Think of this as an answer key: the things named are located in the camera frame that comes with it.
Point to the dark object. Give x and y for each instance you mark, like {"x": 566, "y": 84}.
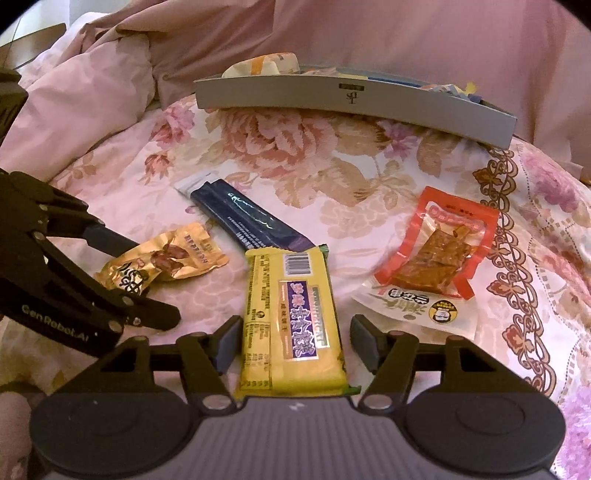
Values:
{"x": 11, "y": 106}

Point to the yellow snack bar packet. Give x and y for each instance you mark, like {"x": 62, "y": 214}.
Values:
{"x": 286, "y": 332}

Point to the gold foil snack packet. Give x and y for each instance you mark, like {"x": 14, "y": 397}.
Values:
{"x": 127, "y": 277}
{"x": 189, "y": 254}

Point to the floral pink blanket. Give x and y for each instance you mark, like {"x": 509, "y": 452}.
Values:
{"x": 323, "y": 161}

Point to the dark blue long snack packet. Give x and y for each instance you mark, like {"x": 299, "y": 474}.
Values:
{"x": 240, "y": 212}

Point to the plain pink quilt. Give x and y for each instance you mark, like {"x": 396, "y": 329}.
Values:
{"x": 415, "y": 37}

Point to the clear nut snack packet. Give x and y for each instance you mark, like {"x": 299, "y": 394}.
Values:
{"x": 438, "y": 88}

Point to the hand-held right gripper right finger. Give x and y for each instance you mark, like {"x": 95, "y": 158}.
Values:
{"x": 367, "y": 344}

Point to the small yellow packet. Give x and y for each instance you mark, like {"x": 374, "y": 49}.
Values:
{"x": 472, "y": 90}

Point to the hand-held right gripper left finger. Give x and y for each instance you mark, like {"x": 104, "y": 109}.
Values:
{"x": 229, "y": 344}

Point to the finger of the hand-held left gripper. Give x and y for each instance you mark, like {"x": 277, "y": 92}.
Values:
{"x": 152, "y": 314}
{"x": 108, "y": 240}

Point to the yellow white packet orange stripe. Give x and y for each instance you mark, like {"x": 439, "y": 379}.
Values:
{"x": 263, "y": 64}

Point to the grey rectangular tray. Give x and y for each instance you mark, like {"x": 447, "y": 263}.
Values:
{"x": 323, "y": 99}

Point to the red clear tofu snack packet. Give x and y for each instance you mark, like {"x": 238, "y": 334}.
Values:
{"x": 438, "y": 249}

